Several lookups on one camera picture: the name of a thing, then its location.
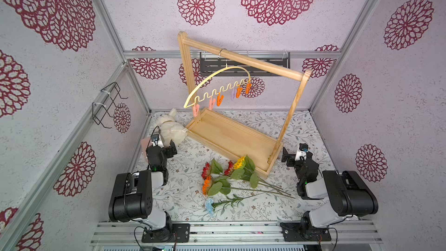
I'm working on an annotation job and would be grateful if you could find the wooden clothes rack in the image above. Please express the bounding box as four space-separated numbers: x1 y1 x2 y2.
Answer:
178 31 312 178

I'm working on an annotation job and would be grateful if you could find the yellow artificial flower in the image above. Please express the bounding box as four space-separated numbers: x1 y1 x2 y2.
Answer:
230 155 283 193

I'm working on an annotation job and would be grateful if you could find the orange clothespin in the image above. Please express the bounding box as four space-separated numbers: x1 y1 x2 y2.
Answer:
236 87 243 98
245 82 252 95
217 94 225 106

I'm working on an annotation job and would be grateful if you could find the yellow wavy clothes hanger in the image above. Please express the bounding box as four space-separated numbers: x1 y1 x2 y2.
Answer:
183 48 252 109

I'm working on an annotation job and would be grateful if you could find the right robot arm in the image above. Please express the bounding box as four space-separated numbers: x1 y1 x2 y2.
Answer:
281 144 379 237

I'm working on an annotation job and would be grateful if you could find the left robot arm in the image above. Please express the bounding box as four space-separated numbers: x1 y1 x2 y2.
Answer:
108 141 177 234

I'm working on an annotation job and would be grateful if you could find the white plush toy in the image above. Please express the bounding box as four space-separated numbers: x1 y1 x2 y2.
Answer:
156 108 188 146

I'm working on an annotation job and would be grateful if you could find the pink block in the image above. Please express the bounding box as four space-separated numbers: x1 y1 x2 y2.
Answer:
141 137 152 161

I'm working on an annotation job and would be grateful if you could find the red artificial flower left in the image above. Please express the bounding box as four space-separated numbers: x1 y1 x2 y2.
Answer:
202 159 224 180

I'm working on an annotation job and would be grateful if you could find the red artificial flower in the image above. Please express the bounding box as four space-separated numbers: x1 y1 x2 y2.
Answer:
223 161 291 195
202 159 224 180

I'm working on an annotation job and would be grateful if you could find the orange artificial flower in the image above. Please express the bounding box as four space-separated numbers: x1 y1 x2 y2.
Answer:
202 176 292 198

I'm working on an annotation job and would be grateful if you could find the red artificial flower right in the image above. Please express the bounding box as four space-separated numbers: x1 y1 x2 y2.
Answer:
223 161 291 195

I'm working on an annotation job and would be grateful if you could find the blue artificial flower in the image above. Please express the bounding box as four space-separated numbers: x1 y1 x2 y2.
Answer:
204 193 262 215

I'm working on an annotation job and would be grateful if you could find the orange clothespin at end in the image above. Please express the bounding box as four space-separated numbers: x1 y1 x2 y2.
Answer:
245 82 252 95

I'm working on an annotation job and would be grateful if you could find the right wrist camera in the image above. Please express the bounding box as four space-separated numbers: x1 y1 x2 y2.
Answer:
295 143 312 161

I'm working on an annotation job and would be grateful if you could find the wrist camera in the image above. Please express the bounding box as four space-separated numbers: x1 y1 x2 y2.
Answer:
295 143 312 161
151 133 164 148

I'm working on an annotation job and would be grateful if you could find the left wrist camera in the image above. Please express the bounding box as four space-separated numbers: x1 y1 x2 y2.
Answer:
151 133 164 148

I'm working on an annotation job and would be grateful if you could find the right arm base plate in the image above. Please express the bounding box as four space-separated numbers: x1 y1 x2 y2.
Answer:
280 223 332 243

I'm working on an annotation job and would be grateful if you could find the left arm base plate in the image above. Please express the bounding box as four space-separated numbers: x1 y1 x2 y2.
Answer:
141 224 190 244

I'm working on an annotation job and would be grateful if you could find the black wire wall rack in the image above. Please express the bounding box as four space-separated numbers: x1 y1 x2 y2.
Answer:
91 81 128 129

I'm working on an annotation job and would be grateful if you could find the aluminium front rail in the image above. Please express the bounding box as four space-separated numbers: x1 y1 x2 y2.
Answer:
89 220 383 247

